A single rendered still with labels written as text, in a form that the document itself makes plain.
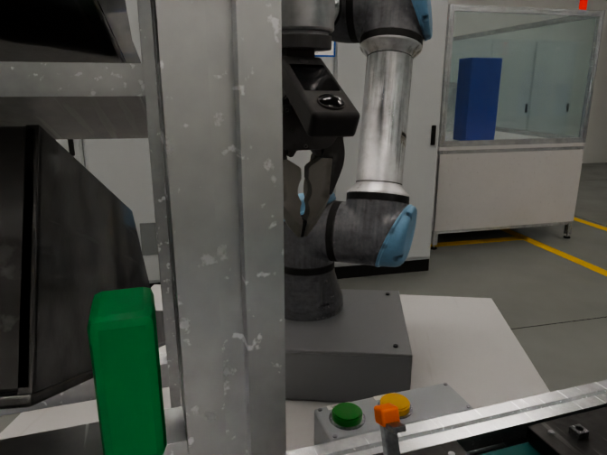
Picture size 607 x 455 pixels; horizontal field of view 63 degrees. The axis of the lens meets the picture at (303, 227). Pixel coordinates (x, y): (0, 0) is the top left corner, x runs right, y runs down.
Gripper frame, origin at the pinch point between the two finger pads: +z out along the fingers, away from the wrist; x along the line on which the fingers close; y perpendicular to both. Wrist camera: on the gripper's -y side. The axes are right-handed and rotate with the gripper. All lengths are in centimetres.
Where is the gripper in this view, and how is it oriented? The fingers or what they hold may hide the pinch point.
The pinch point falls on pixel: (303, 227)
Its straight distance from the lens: 55.3
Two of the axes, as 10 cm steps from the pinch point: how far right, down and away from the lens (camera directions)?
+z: 0.0, 9.6, 2.7
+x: -9.5, 0.8, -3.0
